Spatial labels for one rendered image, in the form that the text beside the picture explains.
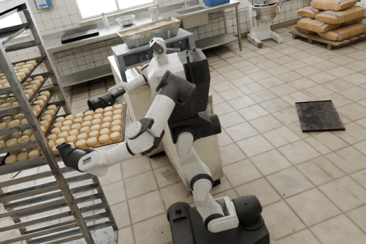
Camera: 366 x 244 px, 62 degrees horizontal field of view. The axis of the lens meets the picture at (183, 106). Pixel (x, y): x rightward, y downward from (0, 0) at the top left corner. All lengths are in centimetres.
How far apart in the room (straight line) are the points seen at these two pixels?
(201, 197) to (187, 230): 41
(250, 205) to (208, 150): 60
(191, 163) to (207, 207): 37
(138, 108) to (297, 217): 162
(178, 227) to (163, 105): 122
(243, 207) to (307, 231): 54
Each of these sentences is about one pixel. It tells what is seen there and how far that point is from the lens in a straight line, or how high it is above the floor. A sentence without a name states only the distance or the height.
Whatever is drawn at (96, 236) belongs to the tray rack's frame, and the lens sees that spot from 251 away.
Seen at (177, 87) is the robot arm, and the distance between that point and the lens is 130.
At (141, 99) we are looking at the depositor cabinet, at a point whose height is 72.
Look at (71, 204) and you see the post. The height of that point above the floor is 86.
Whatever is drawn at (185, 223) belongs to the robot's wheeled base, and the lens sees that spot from 229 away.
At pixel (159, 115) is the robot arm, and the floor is 132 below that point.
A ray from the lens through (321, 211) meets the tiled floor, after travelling 259.
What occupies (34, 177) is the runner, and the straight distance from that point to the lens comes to 167.
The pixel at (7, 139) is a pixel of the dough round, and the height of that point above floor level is 123.
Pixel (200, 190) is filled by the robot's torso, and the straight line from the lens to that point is 187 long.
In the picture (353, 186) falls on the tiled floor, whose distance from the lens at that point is 283.
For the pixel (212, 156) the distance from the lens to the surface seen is 255.
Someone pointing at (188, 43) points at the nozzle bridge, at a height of 110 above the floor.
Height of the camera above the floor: 189
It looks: 27 degrees down
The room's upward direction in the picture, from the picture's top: 12 degrees counter-clockwise
